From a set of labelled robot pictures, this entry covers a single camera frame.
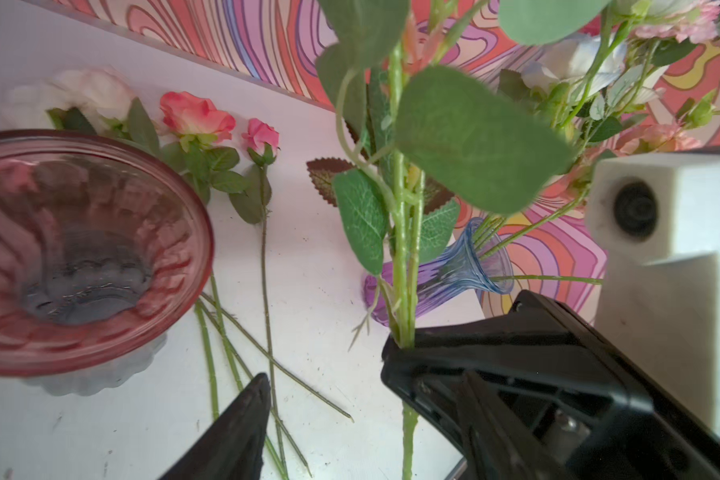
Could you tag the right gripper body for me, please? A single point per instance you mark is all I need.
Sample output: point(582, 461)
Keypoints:
point(539, 394)

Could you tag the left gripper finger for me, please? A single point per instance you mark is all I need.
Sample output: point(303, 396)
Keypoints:
point(232, 448)

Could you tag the light blue carnation stem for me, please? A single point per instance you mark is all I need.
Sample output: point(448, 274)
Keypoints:
point(402, 118)

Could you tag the red pink rose stem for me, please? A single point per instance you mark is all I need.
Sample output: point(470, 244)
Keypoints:
point(201, 128)

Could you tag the cream white rose stem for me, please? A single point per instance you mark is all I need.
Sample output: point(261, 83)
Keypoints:
point(558, 84)

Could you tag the pink carnation stem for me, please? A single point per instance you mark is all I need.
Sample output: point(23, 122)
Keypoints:
point(642, 39)

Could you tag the purple glass vase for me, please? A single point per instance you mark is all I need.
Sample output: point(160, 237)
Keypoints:
point(470, 263)

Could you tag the pink grey glass vase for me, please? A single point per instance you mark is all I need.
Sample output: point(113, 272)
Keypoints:
point(84, 252)

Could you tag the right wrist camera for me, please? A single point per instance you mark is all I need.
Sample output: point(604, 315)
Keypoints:
point(657, 216)

